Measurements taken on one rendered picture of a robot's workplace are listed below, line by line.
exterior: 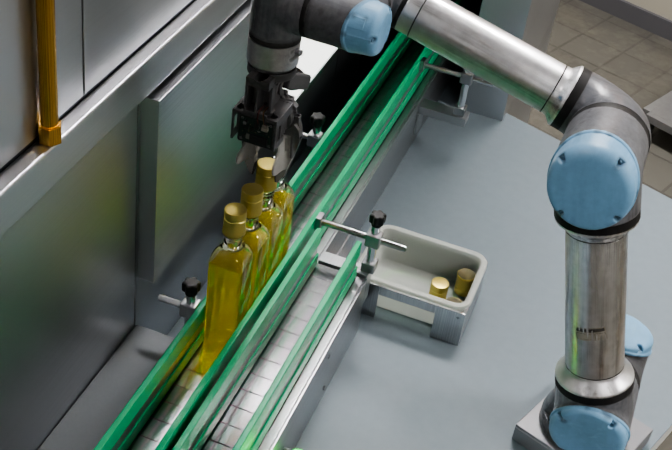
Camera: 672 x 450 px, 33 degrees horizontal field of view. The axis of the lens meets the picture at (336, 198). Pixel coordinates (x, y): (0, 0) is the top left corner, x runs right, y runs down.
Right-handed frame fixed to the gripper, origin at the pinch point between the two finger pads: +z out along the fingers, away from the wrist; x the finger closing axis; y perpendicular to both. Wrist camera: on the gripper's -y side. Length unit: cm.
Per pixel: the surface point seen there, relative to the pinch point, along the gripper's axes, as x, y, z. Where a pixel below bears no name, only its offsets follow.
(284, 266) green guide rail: 4.0, -2.3, 20.3
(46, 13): -13, 39, -41
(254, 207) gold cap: 1.2, 6.9, 2.7
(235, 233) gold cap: 0.9, 12.8, 3.7
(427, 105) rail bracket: 6, -81, 31
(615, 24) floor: 30, -330, 118
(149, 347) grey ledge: -10.3, 17.4, 28.6
